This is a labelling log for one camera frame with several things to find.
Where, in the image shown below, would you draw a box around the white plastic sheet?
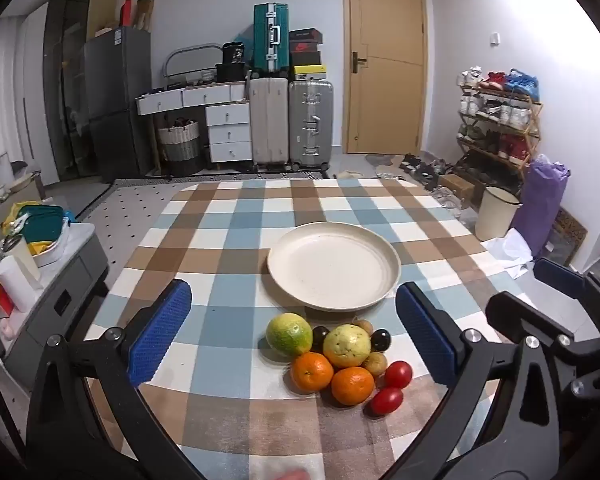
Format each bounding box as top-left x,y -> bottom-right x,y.
480,227 -> 537,281

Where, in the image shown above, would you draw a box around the wooden door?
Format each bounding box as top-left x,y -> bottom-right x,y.
342,0 -> 427,156

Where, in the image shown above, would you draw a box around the cream bucket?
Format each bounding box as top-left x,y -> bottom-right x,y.
475,186 -> 522,242

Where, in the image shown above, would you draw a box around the white bowl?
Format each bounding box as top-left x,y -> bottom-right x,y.
27,232 -> 72,268

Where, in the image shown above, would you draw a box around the white cup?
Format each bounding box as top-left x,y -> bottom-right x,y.
0,234 -> 43,283

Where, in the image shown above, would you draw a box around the teal suitcase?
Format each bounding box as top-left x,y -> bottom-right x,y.
252,2 -> 289,74

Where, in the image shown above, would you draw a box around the beige suitcase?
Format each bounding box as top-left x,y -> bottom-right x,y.
249,77 -> 290,167

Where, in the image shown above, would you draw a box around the rows of sneakers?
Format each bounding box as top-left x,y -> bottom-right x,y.
456,66 -> 536,163

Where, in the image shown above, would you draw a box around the grey side cabinet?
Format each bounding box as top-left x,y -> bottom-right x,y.
0,222 -> 112,397

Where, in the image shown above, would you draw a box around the patterned doormat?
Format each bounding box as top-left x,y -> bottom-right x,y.
545,207 -> 589,267

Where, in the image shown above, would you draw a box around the black bag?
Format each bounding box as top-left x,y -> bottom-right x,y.
222,41 -> 246,66

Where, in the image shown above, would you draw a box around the yellow shoe box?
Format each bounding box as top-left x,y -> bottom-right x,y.
292,64 -> 327,81

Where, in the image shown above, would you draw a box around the wicker basket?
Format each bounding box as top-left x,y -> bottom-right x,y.
157,119 -> 202,177

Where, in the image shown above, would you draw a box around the red tomato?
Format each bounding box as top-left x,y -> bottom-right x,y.
370,387 -> 404,416
384,360 -> 414,389

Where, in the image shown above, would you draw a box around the yellow guava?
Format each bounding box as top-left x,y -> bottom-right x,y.
322,324 -> 372,369

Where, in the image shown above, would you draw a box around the purple bag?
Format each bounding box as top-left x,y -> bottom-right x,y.
511,154 -> 571,259

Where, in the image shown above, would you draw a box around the curved metal frame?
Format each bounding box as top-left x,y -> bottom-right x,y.
162,42 -> 224,89

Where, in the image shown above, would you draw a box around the green citrus fruit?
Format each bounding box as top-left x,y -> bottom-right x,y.
265,313 -> 314,358

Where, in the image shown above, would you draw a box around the dark glass cabinet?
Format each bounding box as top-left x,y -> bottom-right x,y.
42,0 -> 121,184

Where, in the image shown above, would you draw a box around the small cardboard box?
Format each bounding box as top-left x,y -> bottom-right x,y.
437,174 -> 477,202

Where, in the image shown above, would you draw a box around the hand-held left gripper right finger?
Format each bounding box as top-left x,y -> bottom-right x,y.
380,282 -> 566,480

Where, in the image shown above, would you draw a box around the white curtain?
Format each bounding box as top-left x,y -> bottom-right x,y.
0,4 -> 49,177

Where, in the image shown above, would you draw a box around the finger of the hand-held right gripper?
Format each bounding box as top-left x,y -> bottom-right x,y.
485,291 -> 576,346
534,258 -> 600,311

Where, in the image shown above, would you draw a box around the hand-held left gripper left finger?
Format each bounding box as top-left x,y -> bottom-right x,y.
27,279 -> 203,480

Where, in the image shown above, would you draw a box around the silver suitcase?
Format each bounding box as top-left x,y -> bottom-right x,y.
288,80 -> 334,169

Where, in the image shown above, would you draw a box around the orange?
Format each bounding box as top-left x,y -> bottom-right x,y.
331,366 -> 376,407
290,352 -> 335,394

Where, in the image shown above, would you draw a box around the teal container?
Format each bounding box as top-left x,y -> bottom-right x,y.
16,204 -> 66,244

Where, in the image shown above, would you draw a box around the brown cardboard box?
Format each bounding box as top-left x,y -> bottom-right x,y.
133,0 -> 156,31

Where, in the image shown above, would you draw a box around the cream round plate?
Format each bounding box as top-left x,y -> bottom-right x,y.
266,221 -> 402,312

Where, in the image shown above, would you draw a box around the wooden shoe rack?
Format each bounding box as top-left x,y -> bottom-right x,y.
455,67 -> 544,182

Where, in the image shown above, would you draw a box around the yellow green bag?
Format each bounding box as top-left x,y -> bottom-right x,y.
0,201 -> 36,233

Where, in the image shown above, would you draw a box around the white drawer desk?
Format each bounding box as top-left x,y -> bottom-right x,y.
136,82 -> 254,164

